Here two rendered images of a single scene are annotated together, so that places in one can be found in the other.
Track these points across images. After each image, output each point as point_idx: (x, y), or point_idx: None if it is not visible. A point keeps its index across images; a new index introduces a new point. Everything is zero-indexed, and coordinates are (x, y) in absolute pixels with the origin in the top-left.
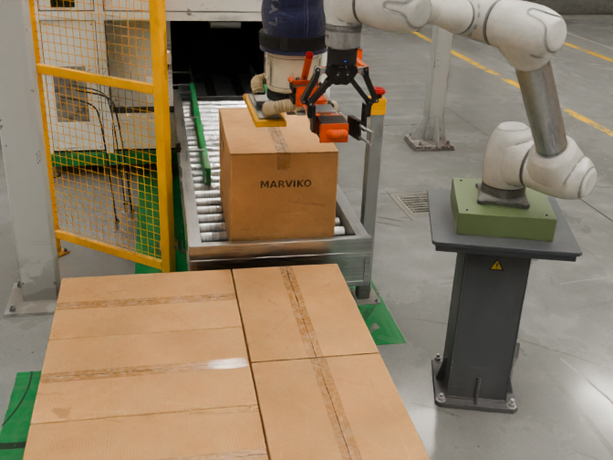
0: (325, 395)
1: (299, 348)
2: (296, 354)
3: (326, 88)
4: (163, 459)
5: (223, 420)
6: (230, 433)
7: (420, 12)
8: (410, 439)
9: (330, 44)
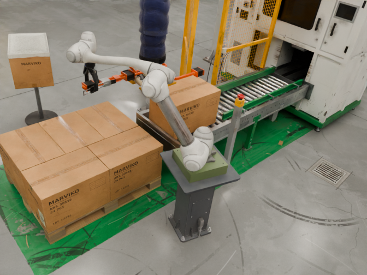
0: (77, 164)
1: (100, 152)
2: (96, 153)
3: (86, 72)
4: (33, 146)
5: (54, 150)
6: (49, 153)
7: (69, 57)
8: (64, 186)
9: None
